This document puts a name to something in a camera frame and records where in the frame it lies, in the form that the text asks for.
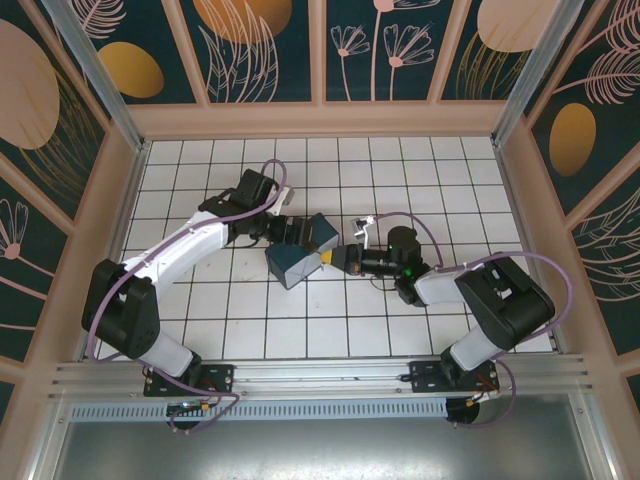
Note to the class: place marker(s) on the dark blue starry-print box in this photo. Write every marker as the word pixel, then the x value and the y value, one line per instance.
pixel 295 270

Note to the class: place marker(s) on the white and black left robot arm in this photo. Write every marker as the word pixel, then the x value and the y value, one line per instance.
pixel 175 252

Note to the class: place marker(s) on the grey sheet metal panel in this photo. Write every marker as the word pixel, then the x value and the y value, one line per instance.
pixel 320 450

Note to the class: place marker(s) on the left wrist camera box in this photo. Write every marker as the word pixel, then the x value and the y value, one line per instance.
pixel 285 195

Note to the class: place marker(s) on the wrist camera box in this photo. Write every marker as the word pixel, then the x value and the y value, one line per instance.
pixel 285 195
pixel 358 228

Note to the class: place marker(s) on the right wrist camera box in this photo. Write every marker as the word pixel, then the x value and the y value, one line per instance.
pixel 358 228

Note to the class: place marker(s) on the aluminium mounting rail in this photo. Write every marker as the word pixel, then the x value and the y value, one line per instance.
pixel 320 375

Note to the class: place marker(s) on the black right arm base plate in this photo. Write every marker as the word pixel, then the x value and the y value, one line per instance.
pixel 425 377

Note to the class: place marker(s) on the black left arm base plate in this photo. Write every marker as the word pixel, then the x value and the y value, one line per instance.
pixel 220 375

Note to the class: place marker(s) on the aluminium frame post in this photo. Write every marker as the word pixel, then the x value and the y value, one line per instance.
pixel 102 82
pixel 535 75

